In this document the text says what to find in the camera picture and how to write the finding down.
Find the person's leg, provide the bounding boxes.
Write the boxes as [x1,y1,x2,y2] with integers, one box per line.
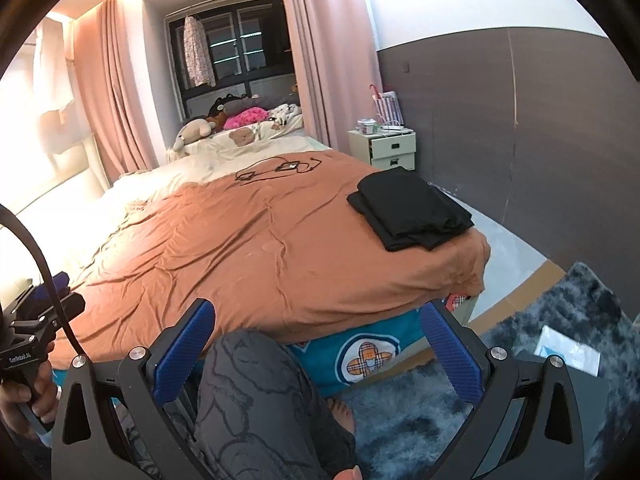
[192,329,358,480]

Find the dark framed window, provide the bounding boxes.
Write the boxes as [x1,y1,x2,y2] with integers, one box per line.
[167,2,296,121]

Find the white nightstand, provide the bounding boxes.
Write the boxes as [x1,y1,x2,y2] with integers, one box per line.
[347,127,417,171]

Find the cardboard sheet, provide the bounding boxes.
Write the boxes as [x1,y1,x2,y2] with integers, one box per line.
[467,259,571,333]

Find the striped gift bag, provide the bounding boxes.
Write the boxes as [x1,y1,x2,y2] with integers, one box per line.
[377,91,405,128]

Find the beige teddy bear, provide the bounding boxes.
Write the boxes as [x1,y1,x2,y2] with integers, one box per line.
[172,117,217,153]

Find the grey shaggy rug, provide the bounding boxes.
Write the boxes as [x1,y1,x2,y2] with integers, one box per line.
[320,260,640,480]

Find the cream padded headboard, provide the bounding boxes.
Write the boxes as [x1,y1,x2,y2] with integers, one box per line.
[0,132,111,306]

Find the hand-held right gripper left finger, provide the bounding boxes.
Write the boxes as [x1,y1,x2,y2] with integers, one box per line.
[50,297,218,480]

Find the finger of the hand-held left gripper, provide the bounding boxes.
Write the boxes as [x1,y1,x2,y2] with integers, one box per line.
[27,271,72,307]
[10,291,87,335]

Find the person's left hand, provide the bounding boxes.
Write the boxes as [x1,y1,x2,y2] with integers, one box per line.
[0,359,64,427]

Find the pink plush toy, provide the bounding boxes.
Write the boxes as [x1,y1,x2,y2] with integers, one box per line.
[223,107,268,131]

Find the thick black cable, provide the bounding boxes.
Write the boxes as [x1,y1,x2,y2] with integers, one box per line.
[0,204,83,358]

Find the floral hanging garment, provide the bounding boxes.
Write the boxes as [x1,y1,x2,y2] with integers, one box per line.
[182,14,217,88]

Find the white plastic packet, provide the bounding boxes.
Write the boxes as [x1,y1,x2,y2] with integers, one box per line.
[532,325,601,376]

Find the brown blanket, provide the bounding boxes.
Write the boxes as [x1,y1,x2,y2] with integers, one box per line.
[47,150,491,368]

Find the thin black earphone cable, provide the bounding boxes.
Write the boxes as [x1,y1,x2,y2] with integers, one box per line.
[235,156,322,184]

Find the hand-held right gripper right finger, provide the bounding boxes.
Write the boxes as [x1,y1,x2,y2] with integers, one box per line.
[420,297,613,480]

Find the teal printed bedsheet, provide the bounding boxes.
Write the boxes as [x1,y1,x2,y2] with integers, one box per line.
[285,294,482,401]

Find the black pants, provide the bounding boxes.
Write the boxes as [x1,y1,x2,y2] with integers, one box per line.
[346,166,475,253]

